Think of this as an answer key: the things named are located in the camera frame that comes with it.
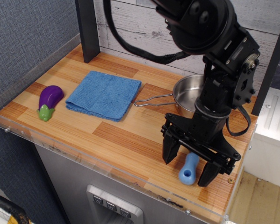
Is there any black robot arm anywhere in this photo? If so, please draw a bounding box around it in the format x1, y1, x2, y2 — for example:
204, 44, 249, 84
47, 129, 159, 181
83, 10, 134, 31
156, 0, 260, 187

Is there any blue and grey toy spoon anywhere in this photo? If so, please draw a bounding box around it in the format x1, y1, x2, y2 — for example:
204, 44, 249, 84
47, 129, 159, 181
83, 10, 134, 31
179, 152, 200, 185

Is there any grey toy fridge cabinet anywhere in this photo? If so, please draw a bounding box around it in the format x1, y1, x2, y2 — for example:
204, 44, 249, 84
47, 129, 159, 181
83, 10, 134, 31
36, 145, 203, 224

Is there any silver dispenser button panel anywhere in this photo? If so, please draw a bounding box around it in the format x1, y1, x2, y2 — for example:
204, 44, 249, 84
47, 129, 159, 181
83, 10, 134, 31
86, 184, 144, 224

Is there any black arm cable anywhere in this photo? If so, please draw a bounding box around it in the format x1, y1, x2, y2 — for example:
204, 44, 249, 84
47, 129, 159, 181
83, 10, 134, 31
102, 0, 189, 65

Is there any stainless steel pan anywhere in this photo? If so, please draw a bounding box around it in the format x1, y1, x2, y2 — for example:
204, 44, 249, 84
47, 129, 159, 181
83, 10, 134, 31
134, 74, 204, 118

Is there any purple toy eggplant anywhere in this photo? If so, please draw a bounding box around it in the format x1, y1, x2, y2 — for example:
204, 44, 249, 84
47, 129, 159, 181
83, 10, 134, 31
37, 85, 64, 122

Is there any blue folded cloth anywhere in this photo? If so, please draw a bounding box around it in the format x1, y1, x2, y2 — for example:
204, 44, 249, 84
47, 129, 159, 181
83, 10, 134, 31
65, 71, 142, 122

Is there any white toy sink unit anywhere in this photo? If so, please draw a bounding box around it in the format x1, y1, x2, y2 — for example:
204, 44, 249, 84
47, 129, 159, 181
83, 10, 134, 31
244, 88, 280, 186

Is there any dark right vertical post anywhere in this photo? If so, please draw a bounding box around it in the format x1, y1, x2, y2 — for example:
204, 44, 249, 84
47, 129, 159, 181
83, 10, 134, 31
251, 34, 280, 116

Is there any clear acrylic guard rail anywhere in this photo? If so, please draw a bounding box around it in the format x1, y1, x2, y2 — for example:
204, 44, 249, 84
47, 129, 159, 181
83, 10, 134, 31
0, 34, 258, 224

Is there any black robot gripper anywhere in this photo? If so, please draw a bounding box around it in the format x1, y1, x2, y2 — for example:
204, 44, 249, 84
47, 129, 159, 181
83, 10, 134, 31
161, 99, 241, 187

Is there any yellow and black object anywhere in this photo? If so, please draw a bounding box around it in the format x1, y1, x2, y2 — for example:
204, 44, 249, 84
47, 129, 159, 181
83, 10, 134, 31
0, 196, 32, 224

